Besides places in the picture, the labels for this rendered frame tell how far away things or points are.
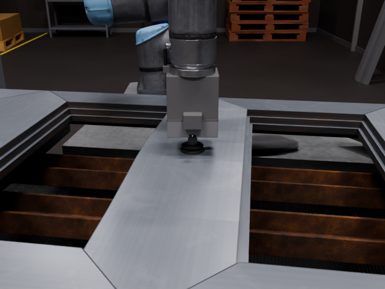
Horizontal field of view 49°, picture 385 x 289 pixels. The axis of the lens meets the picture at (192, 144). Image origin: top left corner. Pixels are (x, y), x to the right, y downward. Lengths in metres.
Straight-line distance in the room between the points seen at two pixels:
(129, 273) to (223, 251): 0.11
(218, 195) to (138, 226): 0.13
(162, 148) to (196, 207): 0.19
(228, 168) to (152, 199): 0.14
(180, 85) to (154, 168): 0.14
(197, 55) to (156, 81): 0.80
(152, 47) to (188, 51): 0.79
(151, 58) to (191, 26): 0.81
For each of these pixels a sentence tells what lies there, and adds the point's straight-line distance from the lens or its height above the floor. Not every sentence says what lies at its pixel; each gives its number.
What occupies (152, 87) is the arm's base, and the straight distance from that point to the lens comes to 1.45.
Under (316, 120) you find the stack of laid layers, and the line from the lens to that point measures 1.01.
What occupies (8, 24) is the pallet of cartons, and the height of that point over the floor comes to 0.34.
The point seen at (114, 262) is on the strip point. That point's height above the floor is 0.86.
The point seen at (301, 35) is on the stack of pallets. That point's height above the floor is 0.09.
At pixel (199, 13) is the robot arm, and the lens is 0.64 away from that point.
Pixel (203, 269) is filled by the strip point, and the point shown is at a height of 0.86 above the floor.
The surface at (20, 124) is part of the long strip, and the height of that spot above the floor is 0.86.
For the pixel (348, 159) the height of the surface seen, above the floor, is 0.68.
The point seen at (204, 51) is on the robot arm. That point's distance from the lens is 0.65.
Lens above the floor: 1.17
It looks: 23 degrees down
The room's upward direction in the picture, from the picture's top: straight up
